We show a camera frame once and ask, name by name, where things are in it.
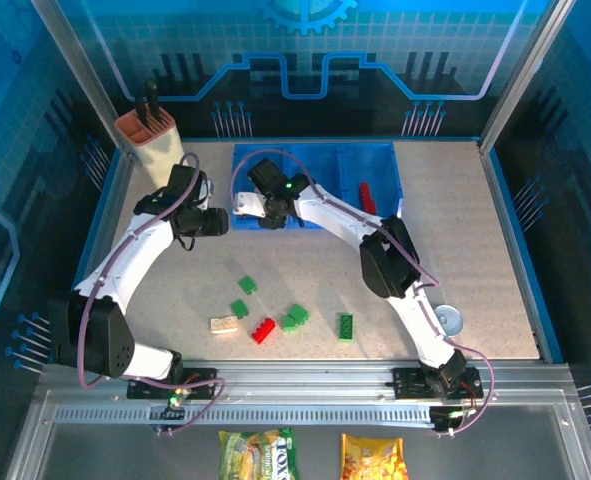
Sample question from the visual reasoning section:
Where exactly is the large white lego brick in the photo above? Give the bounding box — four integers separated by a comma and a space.
210, 315, 240, 335

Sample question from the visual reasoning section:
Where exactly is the green snack bag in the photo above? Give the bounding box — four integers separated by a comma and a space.
218, 428, 300, 480

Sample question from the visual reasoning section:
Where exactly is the small black controller board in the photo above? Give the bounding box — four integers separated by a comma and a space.
430, 405, 476, 434
160, 394, 192, 421

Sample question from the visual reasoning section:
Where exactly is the aluminium frame post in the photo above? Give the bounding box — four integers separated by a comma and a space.
478, 0, 579, 154
28, 0, 136, 154

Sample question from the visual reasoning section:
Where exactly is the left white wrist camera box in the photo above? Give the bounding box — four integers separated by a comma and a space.
197, 175, 216, 211

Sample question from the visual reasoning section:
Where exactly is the slotted grey cable duct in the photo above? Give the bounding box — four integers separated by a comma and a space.
53, 405, 434, 426

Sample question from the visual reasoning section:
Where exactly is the blue three-compartment bin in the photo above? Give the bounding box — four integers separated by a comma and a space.
230, 142, 404, 232

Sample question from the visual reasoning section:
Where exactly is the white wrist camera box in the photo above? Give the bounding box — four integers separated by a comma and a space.
233, 191, 267, 220
197, 175, 216, 211

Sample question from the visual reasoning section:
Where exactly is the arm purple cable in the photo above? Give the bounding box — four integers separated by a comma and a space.
77, 152, 227, 436
229, 148, 497, 437

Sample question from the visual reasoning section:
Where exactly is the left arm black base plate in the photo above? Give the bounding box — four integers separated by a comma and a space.
126, 367, 219, 401

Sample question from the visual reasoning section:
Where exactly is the cream knife block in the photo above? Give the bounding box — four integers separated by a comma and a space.
113, 109, 186, 174

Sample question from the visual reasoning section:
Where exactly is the silver-lid tin can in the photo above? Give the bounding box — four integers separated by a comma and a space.
433, 304, 464, 336

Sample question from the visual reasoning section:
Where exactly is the yellow snack bag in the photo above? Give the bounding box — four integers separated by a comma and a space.
339, 433, 409, 480

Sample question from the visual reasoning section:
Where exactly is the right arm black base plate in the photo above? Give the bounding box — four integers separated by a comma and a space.
392, 366, 484, 401

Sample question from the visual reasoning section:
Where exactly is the tall black knife handle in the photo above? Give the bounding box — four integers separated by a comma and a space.
143, 76, 161, 126

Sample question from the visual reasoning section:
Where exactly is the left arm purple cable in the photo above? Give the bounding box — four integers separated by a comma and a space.
77, 152, 227, 436

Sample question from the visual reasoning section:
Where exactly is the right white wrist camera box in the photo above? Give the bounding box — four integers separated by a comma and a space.
233, 191, 267, 220

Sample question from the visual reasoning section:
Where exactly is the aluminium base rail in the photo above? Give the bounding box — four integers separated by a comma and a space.
39, 358, 576, 394

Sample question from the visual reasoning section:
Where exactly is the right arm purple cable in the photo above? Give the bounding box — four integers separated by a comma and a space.
229, 148, 497, 437

